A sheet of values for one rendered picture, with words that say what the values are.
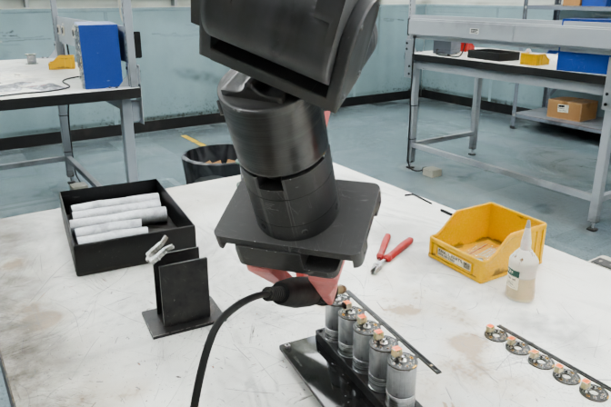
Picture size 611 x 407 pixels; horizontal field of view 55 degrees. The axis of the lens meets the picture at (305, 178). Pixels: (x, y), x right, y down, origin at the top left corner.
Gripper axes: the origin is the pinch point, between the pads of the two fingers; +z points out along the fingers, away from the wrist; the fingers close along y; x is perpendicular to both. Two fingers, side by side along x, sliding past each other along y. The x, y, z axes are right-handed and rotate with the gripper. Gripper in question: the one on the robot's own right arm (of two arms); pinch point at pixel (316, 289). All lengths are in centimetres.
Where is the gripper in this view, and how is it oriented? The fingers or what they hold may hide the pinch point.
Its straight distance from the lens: 46.3
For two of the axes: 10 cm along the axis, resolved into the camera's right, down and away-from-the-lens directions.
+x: -3.0, 6.8, -6.7
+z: 1.5, 7.3, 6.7
